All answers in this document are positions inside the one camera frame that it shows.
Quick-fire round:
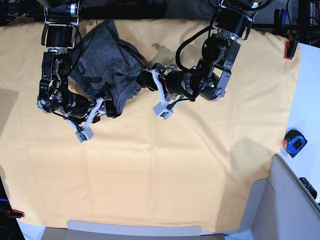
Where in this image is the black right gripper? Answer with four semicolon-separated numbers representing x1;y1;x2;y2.
88;93;117;124

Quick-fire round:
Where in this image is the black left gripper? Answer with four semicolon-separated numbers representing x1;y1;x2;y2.
136;63;173;92

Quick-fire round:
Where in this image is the grey long-sleeve shirt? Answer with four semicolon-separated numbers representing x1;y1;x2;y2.
70;20;147;118

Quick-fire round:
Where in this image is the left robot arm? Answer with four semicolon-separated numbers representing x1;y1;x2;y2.
137;0;271;102

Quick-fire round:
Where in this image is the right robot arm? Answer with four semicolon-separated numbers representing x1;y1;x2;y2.
37;0;116;127

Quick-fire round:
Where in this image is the yellow table cloth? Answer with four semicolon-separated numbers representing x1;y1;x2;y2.
0;23;301;232

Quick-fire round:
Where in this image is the red clamp left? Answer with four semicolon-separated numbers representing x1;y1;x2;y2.
5;209;25;219

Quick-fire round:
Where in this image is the red clamp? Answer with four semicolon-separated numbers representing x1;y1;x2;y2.
5;209;25;219
284;34;300;60

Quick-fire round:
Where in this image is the red clamp right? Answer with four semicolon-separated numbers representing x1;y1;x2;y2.
284;34;300;60

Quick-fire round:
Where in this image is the blue tape measure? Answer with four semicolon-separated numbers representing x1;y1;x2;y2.
282;128;308;158

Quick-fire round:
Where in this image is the black perforated object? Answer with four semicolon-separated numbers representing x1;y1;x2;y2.
299;177;318;200

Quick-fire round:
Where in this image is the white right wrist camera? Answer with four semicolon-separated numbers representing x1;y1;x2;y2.
63;102;95;143

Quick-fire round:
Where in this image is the blue handled tool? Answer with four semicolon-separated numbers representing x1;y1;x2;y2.
279;8;287;29

